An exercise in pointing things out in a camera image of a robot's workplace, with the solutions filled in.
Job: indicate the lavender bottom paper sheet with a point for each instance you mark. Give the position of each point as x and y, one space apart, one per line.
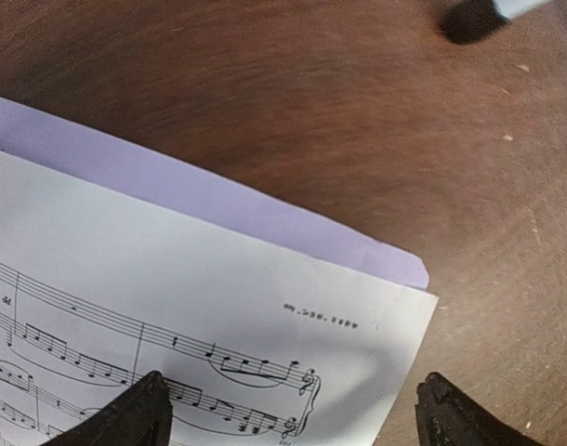
131 169

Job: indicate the sheet music page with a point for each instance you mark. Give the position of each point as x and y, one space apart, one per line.
258 344

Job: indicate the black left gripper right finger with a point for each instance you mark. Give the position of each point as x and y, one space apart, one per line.
445 415

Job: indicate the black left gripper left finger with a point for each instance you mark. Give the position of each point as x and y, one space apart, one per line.
142 415

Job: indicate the white perforated music stand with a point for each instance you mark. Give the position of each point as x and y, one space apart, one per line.
471 21

